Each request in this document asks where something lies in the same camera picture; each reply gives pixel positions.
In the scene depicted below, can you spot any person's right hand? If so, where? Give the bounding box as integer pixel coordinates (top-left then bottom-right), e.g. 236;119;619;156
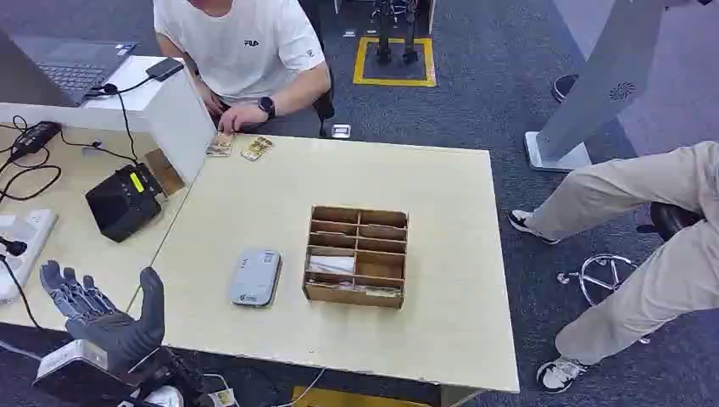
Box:
196;81;229;118

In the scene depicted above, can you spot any person's left hand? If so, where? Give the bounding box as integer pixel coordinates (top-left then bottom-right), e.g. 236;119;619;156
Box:
217;103;269;135

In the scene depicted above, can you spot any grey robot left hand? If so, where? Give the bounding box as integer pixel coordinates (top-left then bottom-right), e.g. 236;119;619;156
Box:
39;259;167;376

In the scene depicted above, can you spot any stack of printed cards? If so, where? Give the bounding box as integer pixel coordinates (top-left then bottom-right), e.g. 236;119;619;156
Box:
205;131;235;158
240;136;276;163

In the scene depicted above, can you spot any white raised desk unit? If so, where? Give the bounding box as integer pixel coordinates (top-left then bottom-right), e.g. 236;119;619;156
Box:
0;54;218;185

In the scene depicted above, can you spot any black phone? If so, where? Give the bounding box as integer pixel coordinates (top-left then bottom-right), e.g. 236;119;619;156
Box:
144;57;186;83

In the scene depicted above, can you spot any person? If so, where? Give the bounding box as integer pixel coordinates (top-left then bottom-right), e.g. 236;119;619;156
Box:
153;0;333;137
508;140;719;394

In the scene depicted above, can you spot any brown cardboard piece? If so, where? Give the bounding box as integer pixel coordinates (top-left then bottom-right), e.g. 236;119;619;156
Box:
144;148;186;197

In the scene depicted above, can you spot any yellow floor tape square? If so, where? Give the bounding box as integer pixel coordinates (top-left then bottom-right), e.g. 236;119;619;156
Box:
352;36;438;88

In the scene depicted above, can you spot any black device with yellow label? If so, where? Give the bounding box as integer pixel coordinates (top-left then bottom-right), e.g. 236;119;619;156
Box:
84;163;165;243

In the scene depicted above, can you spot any white power strip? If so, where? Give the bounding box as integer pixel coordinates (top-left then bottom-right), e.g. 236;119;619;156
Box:
0;209;59;304

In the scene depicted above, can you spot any black plug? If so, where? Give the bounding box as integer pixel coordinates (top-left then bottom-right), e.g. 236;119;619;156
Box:
0;236;29;259

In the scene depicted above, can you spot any dark grey laptop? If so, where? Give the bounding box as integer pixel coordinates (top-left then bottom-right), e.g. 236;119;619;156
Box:
0;29;137;109

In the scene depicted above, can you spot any grey card reader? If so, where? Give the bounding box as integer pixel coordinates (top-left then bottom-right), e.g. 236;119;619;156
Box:
229;248;283;309

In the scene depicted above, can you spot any white card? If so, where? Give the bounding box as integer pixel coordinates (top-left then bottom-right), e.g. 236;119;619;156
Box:
308;255;357;276

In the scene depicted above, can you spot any black robot stand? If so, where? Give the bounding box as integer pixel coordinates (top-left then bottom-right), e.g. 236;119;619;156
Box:
371;0;422;65

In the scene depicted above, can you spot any black power adapter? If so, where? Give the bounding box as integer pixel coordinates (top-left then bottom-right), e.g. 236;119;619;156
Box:
9;120;63;162

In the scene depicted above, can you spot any wooden card box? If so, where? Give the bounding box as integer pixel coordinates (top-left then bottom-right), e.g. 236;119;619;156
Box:
302;204;410;310

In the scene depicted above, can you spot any row of printed cards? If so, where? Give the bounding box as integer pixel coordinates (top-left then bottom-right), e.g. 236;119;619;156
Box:
307;279;404;298

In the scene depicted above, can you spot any yellow floor tape strip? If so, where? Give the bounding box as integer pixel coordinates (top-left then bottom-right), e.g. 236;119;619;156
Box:
291;385;432;407

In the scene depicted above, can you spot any white sneaker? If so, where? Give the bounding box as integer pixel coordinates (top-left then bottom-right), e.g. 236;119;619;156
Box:
508;209;561;246
535;355;590;394

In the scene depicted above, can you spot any black shoe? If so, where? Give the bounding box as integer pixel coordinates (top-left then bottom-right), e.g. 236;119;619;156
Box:
551;73;580;104

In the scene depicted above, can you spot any white floor stand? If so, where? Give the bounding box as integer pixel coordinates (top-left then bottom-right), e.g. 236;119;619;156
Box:
523;0;683;174

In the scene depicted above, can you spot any chrome stool base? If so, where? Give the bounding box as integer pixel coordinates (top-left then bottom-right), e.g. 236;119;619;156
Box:
555;254;654;345

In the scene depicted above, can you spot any black stool seat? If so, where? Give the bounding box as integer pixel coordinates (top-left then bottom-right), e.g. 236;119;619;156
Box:
637;201;705;243

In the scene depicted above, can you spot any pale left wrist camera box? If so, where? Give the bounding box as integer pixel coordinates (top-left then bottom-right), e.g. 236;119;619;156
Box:
32;339;139;404

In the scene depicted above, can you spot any black phone cable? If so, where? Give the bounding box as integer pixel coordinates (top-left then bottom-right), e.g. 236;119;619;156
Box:
84;74;155;164

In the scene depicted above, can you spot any black plug cable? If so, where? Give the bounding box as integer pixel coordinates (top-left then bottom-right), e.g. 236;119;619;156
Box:
0;254;45;331

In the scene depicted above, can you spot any black adapter cable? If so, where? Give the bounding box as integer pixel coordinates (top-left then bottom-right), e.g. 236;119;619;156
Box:
0;114;139;204

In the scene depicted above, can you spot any white cable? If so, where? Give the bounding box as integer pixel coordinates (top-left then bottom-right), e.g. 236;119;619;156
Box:
270;367;328;407

